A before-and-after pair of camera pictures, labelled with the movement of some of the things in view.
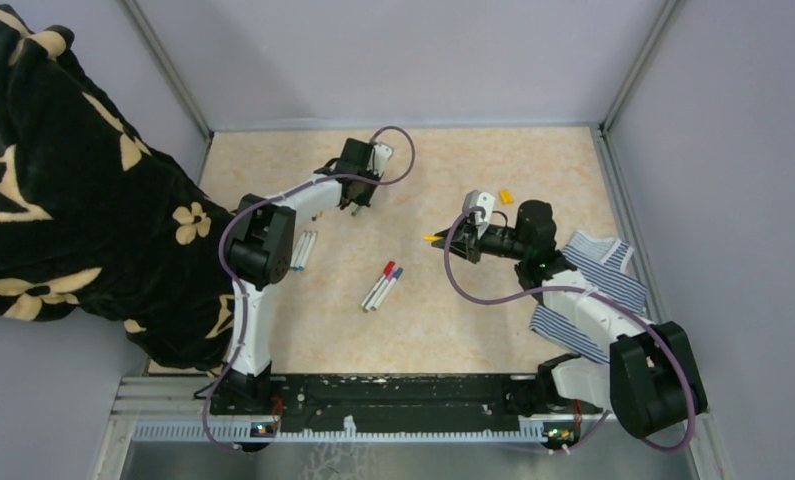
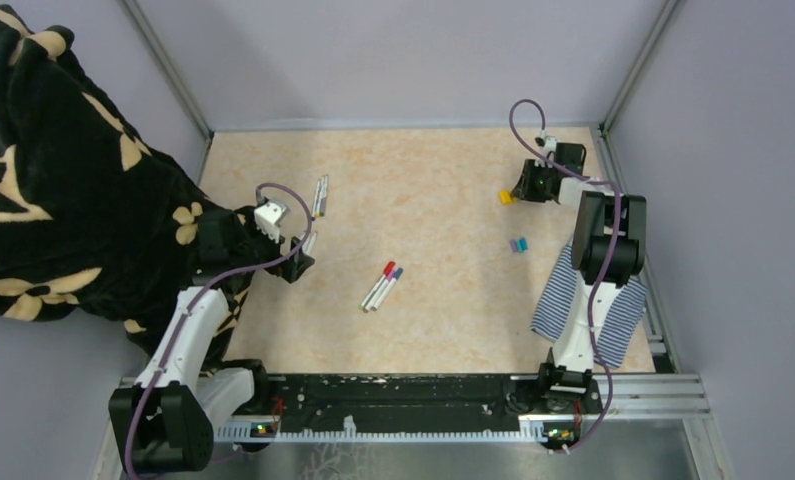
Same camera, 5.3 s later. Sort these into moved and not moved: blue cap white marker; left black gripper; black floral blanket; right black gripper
Moved: right black gripper; left black gripper
Not moved: black floral blanket; blue cap white marker
